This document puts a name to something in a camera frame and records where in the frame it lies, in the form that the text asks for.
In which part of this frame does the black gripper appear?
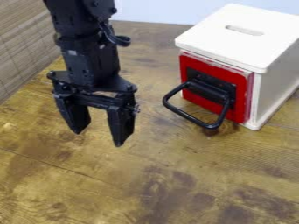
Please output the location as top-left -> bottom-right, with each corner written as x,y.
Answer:
47,34 -> 138,147

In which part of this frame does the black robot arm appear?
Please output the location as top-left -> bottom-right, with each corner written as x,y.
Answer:
42,0 -> 137,146

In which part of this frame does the red drawer front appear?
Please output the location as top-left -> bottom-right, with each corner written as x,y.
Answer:
178,54 -> 252,123

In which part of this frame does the white wooden box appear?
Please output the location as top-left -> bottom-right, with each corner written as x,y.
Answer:
172,3 -> 299,130

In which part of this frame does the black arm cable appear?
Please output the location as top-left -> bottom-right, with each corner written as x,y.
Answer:
97,21 -> 132,48

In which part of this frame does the black metal drawer handle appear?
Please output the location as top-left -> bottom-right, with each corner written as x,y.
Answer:
161,67 -> 237,130

